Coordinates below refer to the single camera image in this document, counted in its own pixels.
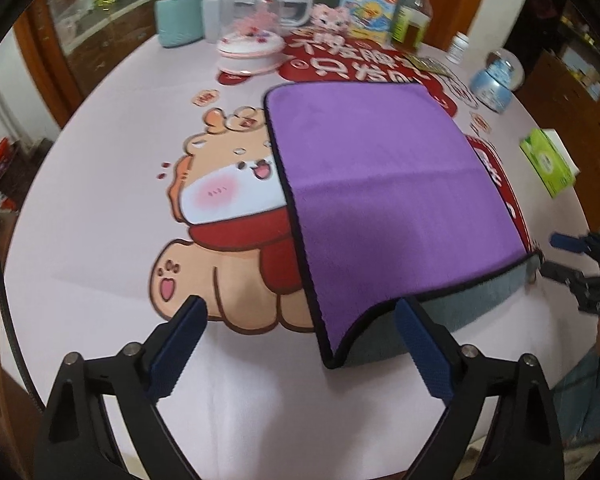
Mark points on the glass dome pink flower ornament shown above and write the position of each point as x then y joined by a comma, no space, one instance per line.
250,40

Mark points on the wooden glass door cabinet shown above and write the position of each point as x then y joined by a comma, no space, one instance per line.
70,46

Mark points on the teal cylindrical container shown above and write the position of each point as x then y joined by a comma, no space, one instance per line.
178,22

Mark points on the translucent white squeeze bottle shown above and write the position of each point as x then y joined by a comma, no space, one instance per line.
211,16

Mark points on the blue duck carton box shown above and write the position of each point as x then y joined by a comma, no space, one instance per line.
370,19

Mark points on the blue snow globe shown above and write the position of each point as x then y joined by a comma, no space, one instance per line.
495,84

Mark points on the cartoon printed tablecloth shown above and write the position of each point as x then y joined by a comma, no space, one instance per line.
163,185

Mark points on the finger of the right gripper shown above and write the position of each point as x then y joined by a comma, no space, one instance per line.
562,274
576,245

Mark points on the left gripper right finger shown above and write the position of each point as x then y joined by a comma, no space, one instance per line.
523,440

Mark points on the purple and grey towel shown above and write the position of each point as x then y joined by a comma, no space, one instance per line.
387,199

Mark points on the small white pill bottle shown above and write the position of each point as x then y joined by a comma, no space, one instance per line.
457,48

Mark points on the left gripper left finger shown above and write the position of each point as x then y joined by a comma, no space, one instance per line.
76,439

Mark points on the pink brick block figure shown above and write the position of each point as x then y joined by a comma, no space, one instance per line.
335,20

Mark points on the oil bottle with green label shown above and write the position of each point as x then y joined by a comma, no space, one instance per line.
412,21

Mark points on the green tissue pack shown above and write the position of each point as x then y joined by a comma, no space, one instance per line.
550,159

